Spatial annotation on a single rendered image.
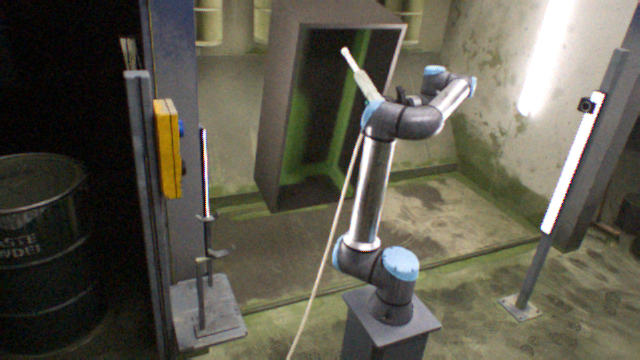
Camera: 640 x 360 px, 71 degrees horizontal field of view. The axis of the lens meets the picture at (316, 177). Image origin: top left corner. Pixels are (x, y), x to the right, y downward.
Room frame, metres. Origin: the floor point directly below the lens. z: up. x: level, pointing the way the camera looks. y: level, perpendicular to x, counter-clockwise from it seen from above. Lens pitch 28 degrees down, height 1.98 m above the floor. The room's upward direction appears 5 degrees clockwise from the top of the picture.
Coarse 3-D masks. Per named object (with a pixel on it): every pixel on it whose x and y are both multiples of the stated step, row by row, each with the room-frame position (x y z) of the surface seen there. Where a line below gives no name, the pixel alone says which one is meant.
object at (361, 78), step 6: (348, 54) 2.13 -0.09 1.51; (348, 60) 2.10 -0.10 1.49; (354, 66) 2.05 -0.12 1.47; (360, 72) 2.00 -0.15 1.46; (354, 78) 2.02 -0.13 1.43; (360, 78) 1.97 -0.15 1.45; (366, 78) 1.97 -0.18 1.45; (360, 84) 1.96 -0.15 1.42; (366, 84) 1.93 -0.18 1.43; (372, 84) 1.94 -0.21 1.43; (366, 90) 1.90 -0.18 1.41; (372, 90) 1.90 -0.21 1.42; (366, 96) 1.90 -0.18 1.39; (372, 96) 1.86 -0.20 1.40; (378, 96) 1.87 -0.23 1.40; (360, 132) 1.92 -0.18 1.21
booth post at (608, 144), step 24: (624, 48) 2.96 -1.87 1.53; (624, 72) 2.91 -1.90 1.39; (624, 96) 2.86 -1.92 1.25; (624, 120) 2.85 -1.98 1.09; (600, 144) 2.88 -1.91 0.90; (624, 144) 2.90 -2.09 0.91; (600, 168) 2.83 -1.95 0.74; (576, 192) 2.91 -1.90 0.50; (600, 192) 2.89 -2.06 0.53; (576, 216) 2.84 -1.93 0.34; (576, 240) 2.87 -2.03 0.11
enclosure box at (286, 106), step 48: (288, 0) 2.37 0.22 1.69; (336, 0) 2.53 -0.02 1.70; (288, 48) 2.19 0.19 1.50; (336, 48) 2.65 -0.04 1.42; (384, 48) 2.53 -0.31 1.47; (288, 96) 2.17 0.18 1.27; (336, 96) 2.74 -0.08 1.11; (288, 144) 2.67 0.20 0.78; (336, 144) 2.85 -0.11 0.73; (288, 192) 2.54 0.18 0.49; (336, 192) 2.62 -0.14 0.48
